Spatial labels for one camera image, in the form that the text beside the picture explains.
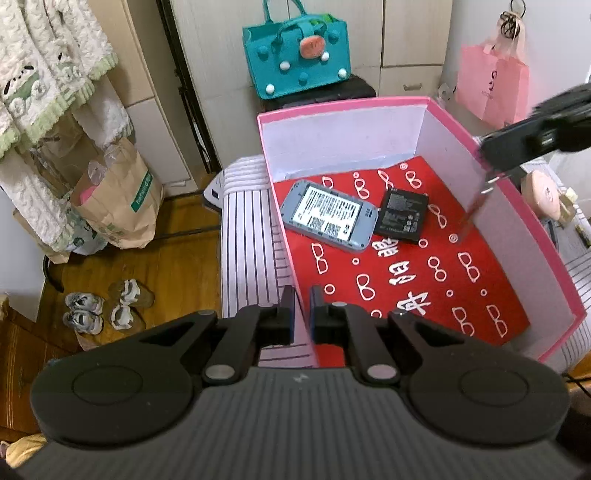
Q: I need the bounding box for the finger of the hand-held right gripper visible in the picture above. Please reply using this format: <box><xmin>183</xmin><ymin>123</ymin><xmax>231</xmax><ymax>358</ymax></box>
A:
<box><xmin>478</xmin><ymin>116</ymin><xmax>558</xmax><ymax>174</ymax></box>

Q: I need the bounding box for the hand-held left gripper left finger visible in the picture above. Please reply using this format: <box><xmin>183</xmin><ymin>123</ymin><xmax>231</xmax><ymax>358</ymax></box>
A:
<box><xmin>134</xmin><ymin>285</ymin><xmax>297</xmax><ymax>387</ymax></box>

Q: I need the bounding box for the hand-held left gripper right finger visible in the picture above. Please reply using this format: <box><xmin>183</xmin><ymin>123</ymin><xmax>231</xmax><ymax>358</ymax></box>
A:
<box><xmin>308</xmin><ymin>284</ymin><xmax>465</xmax><ymax>387</ymax></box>

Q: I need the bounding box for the pink round case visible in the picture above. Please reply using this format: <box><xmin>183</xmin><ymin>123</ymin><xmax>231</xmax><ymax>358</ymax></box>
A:
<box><xmin>521</xmin><ymin>170</ymin><xmax>563</xmax><ymax>222</ymax></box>

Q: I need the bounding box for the cream hair claw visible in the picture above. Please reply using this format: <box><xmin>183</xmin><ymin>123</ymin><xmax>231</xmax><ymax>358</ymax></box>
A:
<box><xmin>558</xmin><ymin>187</ymin><xmax>580</xmax><ymax>224</ymax></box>

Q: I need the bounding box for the pink cardboard box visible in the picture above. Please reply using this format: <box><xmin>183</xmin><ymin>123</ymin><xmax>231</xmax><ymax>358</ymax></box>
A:
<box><xmin>257</xmin><ymin>96</ymin><xmax>585</xmax><ymax>367</ymax></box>

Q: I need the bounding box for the pink paper bag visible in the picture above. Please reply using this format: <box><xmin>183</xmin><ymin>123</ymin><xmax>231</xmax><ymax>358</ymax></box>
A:
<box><xmin>455</xmin><ymin>11</ymin><xmax>531</xmax><ymax>130</ymax></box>

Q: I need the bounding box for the striped bedsheet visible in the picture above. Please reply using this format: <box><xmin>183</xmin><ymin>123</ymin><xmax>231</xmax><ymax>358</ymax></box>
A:
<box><xmin>221</xmin><ymin>154</ymin><xmax>591</xmax><ymax>374</ymax></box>

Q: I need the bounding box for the red patterned cloth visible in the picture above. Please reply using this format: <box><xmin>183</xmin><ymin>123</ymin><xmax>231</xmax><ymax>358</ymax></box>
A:
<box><xmin>272</xmin><ymin>156</ymin><xmax>531</xmax><ymax>367</ymax></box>

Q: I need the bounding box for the grey pocket router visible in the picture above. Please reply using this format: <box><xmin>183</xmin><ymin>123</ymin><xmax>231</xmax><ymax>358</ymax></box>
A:
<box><xmin>280</xmin><ymin>180</ymin><xmax>380</xmax><ymax>254</ymax></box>

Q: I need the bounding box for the black flat battery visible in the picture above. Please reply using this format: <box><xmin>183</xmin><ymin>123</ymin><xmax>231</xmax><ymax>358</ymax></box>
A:
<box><xmin>372</xmin><ymin>188</ymin><xmax>430</xmax><ymax>244</ymax></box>

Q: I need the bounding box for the white mattress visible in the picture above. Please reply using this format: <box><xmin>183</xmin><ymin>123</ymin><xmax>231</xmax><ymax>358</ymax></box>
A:
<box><xmin>203</xmin><ymin>168</ymin><xmax>232</xmax><ymax>213</ymax></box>

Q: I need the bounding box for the black stool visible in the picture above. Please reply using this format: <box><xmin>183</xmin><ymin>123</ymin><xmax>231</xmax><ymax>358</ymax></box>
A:
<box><xmin>256</xmin><ymin>74</ymin><xmax>377</xmax><ymax>114</ymax></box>

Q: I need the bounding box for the brown paper bag green label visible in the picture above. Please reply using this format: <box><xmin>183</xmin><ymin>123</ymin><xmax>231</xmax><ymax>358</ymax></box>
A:
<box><xmin>69</xmin><ymin>138</ymin><xmax>166</xmax><ymax>250</ymax></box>

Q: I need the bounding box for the grey sneaker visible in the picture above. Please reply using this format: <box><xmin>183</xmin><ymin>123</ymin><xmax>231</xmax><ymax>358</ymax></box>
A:
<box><xmin>62</xmin><ymin>309</ymin><xmax>103</xmax><ymax>335</ymax></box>
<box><xmin>65</xmin><ymin>292</ymin><xmax>105</xmax><ymax>311</ymax></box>

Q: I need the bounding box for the teal felt handbag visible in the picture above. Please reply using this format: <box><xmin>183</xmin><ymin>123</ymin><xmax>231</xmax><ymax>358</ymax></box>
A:
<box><xmin>242</xmin><ymin>0</ymin><xmax>352</xmax><ymax>101</ymax></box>

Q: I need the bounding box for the black clothes rack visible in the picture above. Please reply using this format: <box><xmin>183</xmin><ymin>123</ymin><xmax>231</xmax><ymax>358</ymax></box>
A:
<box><xmin>42</xmin><ymin>254</ymin><xmax>65</xmax><ymax>292</ymax></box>

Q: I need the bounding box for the beige cabinet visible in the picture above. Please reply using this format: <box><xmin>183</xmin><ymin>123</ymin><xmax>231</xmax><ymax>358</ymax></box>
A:
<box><xmin>95</xmin><ymin>0</ymin><xmax>197</xmax><ymax>199</ymax></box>

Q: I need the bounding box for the black pole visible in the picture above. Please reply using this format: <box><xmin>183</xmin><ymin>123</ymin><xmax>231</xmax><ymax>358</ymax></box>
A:
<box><xmin>157</xmin><ymin>0</ymin><xmax>221</xmax><ymax>174</ymax></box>

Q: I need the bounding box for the white wardrobe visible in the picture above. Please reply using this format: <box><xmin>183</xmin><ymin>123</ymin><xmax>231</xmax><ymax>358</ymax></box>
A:
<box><xmin>168</xmin><ymin>0</ymin><xmax>455</xmax><ymax>174</ymax></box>

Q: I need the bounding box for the cream fleece garment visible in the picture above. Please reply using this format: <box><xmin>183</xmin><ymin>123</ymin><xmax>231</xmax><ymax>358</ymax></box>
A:
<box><xmin>0</xmin><ymin>0</ymin><xmax>134</xmax><ymax>252</ymax></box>

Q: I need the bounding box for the dark hair tie ornament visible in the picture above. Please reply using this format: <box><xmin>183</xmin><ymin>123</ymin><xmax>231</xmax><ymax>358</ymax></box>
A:
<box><xmin>499</xmin><ymin>0</ymin><xmax>527</xmax><ymax>38</ymax></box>

